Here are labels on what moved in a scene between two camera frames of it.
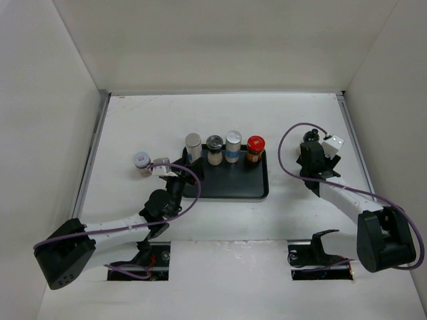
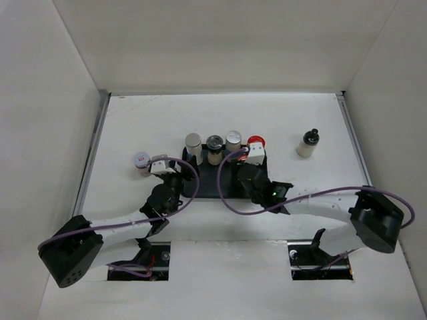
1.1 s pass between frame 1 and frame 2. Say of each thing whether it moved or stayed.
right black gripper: moved
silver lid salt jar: stayed
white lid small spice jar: stayed
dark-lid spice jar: stayed
